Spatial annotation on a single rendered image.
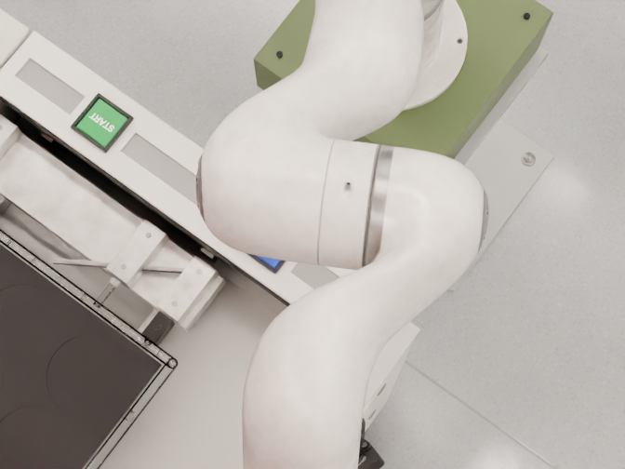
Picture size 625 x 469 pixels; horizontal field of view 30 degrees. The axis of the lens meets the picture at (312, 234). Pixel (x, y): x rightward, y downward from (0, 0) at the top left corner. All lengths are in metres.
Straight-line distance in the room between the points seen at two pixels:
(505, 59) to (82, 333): 0.64
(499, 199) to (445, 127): 0.95
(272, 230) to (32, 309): 0.66
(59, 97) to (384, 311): 0.75
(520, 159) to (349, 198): 1.61
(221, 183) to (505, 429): 1.54
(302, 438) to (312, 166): 0.20
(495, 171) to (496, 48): 0.93
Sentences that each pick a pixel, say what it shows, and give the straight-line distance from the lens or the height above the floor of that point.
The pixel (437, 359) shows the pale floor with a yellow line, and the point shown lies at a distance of 2.36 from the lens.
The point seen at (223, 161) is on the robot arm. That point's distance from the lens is 0.89.
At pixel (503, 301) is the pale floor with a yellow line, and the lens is 2.40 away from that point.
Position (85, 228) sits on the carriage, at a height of 0.88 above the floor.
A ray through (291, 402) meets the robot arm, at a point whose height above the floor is 1.50.
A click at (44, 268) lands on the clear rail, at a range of 1.49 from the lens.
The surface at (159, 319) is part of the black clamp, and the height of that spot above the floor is 0.91.
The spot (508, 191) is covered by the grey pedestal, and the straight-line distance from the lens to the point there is 2.44.
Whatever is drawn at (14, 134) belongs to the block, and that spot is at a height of 0.90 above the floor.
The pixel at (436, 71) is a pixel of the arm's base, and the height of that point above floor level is 0.93.
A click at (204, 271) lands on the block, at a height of 0.91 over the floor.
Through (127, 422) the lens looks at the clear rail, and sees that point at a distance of 1.44.
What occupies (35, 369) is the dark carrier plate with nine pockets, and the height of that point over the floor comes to 0.90.
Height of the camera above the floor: 2.32
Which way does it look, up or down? 75 degrees down
